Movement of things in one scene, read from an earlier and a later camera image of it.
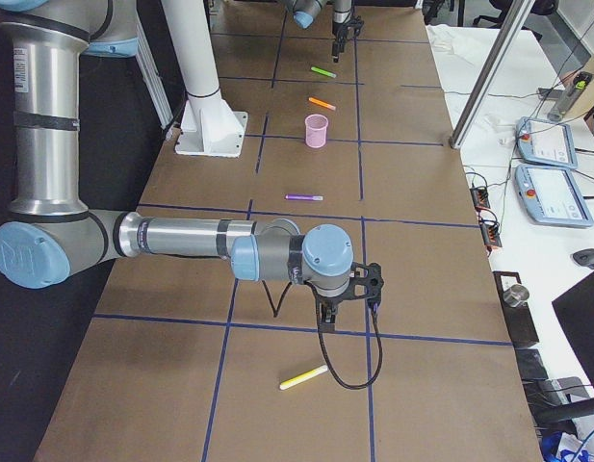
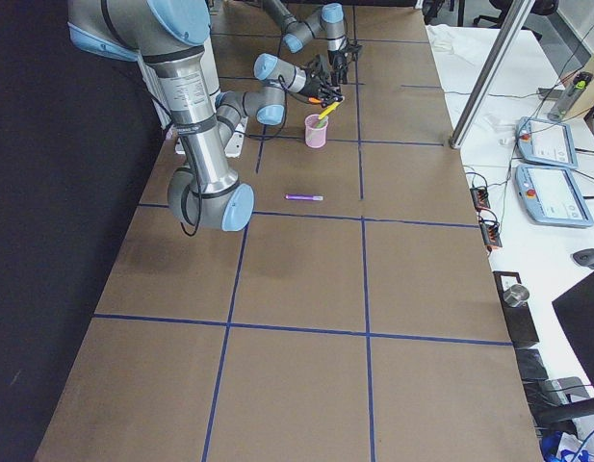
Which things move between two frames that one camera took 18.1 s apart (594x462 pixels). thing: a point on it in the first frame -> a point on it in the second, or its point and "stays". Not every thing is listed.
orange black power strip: (480, 197) stays
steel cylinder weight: (516, 295) stays
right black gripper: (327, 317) -> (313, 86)
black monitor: (581, 312) stays
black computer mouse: (591, 257) stays
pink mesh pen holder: (316, 125) stays
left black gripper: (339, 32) -> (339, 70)
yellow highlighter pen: (303, 376) -> (328, 110)
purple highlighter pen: (309, 197) stays
